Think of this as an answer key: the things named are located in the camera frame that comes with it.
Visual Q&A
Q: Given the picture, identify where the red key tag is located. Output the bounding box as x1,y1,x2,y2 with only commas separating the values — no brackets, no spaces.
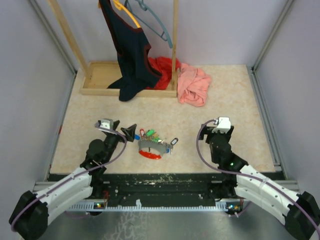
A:
139,128,145,138

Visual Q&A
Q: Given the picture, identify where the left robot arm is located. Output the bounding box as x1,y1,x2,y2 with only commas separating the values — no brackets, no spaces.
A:
8,118,137,240

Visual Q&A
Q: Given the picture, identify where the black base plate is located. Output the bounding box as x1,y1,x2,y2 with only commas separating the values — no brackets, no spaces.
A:
47,171,286,207

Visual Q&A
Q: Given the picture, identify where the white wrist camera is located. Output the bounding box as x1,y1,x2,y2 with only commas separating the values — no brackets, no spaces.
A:
211,117,231,134
94,118,114,132

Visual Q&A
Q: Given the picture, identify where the pink cloth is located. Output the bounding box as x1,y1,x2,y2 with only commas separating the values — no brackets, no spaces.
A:
177,63,212,107

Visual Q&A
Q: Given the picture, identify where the white slotted cable duct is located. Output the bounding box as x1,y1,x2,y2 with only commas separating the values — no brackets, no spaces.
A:
68,199,235,212

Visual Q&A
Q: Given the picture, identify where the red cloth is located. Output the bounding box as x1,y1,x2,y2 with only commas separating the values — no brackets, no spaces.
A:
146,56,173,90

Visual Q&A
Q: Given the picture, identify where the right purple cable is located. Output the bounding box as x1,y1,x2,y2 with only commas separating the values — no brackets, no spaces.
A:
195,119,320,232

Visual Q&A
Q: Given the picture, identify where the navy blue tank top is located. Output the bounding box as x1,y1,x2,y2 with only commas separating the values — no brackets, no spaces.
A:
99,0,162,102

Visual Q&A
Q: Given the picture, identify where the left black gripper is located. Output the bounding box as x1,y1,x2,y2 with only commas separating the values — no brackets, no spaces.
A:
104,120,136,163

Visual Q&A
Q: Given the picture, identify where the black headed key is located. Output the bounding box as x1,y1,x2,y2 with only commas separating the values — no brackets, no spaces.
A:
170,137,179,146

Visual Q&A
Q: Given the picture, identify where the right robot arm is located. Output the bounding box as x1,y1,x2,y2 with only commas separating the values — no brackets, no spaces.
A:
195,117,320,240

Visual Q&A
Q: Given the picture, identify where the yellow hanger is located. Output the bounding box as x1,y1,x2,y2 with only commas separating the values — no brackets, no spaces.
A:
112,0,141,28

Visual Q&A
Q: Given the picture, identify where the blue grey hanger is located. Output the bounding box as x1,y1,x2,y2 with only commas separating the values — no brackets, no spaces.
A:
124,0,174,49

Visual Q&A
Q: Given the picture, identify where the wooden clothes rack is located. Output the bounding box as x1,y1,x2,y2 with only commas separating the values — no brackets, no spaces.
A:
48,0,179,98

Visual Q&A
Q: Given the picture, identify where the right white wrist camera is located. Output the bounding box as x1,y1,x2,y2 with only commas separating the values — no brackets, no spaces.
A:
211,117,231,134

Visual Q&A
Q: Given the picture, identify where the purple cable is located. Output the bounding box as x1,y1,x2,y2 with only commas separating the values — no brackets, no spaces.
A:
10,128,128,232
195,119,320,232

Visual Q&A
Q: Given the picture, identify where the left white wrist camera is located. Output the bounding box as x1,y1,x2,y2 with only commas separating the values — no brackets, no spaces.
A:
94,118,114,132

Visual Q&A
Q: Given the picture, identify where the green key tag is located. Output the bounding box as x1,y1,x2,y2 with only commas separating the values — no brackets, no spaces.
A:
154,138,163,143
146,129,155,137

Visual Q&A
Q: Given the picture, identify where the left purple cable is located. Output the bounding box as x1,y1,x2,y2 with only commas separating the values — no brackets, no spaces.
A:
10,128,128,232

